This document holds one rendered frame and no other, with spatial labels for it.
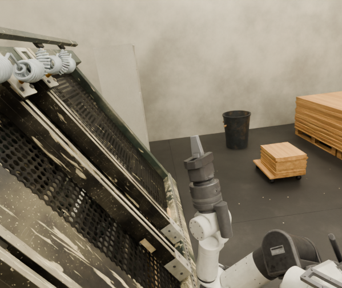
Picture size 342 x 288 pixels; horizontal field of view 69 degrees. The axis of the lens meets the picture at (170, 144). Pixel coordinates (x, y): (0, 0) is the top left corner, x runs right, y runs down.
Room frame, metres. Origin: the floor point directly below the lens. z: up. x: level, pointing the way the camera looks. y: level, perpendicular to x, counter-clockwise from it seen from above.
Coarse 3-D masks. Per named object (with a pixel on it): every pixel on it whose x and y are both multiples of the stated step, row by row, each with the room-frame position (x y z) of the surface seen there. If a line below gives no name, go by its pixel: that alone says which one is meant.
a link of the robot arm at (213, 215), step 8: (192, 200) 0.63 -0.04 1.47; (216, 200) 0.60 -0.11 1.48; (200, 208) 0.60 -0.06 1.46; (208, 208) 0.59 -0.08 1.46; (216, 208) 0.58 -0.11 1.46; (224, 208) 0.58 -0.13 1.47; (200, 216) 0.60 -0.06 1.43; (208, 216) 0.59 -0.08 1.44; (216, 216) 0.59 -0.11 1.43; (224, 216) 0.57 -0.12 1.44; (192, 224) 0.59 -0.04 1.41; (200, 224) 0.57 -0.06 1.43; (208, 224) 0.57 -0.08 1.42; (216, 224) 0.58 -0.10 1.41; (224, 224) 0.56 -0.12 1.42; (192, 232) 0.59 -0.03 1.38; (200, 232) 0.57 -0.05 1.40; (208, 232) 0.56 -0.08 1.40; (224, 232) 0.56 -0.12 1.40; (200, 240) 0.56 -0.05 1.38
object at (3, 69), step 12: (0, 36) 0.64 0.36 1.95; (12, 36) 0.69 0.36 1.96; (24, 36) 0.75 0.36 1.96; (36, 36) 0.84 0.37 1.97; (48, 36) 0.96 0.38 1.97; (0, 60) 0.62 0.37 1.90; (24, 60) 0.78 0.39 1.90; (36, 60) 0.84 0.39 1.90; (60, 60) 1.03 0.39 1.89; (72, 60) 1.23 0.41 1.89; (0, 72) 0.60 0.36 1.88; (12, 72) 0.65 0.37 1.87; (24, 72) 0.83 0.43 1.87; (36, 72) 0.79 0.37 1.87; (48, 72) 0.96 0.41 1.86
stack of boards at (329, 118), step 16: (304, 96) 4.81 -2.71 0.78; (320, 96) 4.66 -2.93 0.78; (336, 96) 4.51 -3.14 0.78; (304, 112) 4.54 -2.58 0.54; (320, 112) 4.09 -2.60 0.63; (336, 112) 3.71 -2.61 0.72; (304, 128) 4.51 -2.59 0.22; (320, 128) 4.04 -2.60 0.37; (336, 128) 3.67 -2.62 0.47; (320, 144) 4.14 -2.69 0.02; (336, 144) 3.63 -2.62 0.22
